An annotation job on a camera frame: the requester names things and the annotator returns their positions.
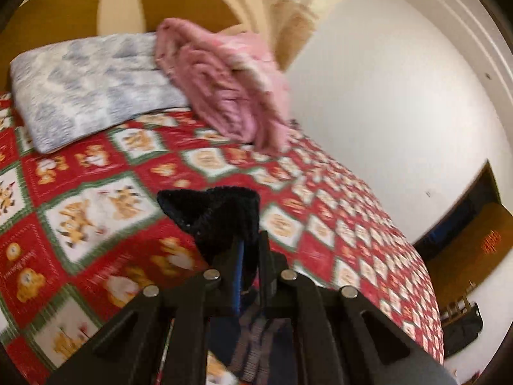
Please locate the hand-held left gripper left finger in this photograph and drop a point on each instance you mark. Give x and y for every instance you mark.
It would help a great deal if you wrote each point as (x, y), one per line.
(239, 272)

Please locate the brown wooden door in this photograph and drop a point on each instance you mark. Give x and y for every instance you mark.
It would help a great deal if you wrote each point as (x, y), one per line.
(473, 248)

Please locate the dark door frame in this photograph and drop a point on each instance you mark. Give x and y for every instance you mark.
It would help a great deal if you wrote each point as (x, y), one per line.
(487, 180)

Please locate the wooden chair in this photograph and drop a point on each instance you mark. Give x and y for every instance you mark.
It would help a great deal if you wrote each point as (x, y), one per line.
(455, 307)

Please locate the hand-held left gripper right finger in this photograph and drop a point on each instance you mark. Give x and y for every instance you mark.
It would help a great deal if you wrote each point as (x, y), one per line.
(264, 264)

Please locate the pink folded blanket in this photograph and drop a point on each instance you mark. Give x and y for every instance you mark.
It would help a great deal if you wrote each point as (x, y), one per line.
(224, 88)

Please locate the black bag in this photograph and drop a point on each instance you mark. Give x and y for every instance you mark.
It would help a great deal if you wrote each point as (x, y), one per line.
(463, 329)

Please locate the red printed bedspread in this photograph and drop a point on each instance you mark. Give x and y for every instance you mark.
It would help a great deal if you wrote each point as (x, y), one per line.
(120, 216)

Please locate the navy knitted sweater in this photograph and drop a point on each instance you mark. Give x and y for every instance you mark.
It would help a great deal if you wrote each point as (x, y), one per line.
(220, 216)

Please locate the brown wooden headboard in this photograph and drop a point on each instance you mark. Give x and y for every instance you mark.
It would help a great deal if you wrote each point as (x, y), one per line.
(60, 8)

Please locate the blue white patterned quilt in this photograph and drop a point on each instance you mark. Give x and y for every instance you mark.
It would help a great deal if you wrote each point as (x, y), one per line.
(92, 84)

